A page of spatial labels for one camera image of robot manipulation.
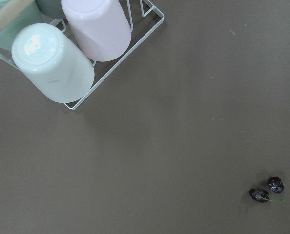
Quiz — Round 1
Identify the white wire cup rack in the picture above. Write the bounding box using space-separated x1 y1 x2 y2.
0 0 165 110

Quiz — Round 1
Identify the wooden rack handle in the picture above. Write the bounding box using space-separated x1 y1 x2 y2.
0 0 35 32

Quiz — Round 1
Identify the white plastic cup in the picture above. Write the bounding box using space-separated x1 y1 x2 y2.
11 23 95 103

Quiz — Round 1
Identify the grey plastic cup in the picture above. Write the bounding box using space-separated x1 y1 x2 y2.
35 0 66 19

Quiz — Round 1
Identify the mint green plastic cup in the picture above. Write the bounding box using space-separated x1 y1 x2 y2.
0 0 42 50

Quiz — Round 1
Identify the pink plastic cup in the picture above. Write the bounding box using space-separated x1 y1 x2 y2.
61 0 132 62

